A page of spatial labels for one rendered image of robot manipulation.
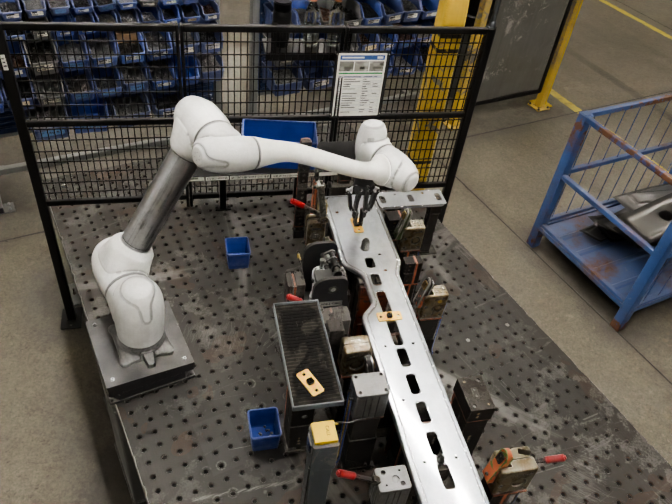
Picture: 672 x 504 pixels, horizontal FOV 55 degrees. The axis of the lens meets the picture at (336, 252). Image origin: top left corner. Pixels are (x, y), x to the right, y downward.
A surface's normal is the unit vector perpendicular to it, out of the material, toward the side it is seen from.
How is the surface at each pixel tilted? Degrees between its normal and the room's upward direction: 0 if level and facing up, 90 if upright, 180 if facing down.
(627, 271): 0
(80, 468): 0
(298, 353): 0
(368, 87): 90
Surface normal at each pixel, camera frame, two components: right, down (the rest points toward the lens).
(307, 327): 0.11, -0.73
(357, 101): 0.21, 0.68
